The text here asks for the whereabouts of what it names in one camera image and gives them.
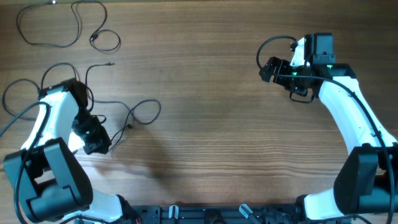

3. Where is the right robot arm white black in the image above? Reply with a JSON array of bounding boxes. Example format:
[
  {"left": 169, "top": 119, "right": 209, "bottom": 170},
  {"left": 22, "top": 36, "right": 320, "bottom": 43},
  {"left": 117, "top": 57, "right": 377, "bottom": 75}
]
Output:
[{"left": 258, "top": 33, "right": 397, "bottom": 223}]

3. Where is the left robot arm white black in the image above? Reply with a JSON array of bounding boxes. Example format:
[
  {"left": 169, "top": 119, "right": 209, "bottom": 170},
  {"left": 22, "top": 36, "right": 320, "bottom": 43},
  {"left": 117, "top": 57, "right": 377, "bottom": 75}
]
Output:
[{"left": 4, "top": 78, "right": 123, "bottom": 223}]

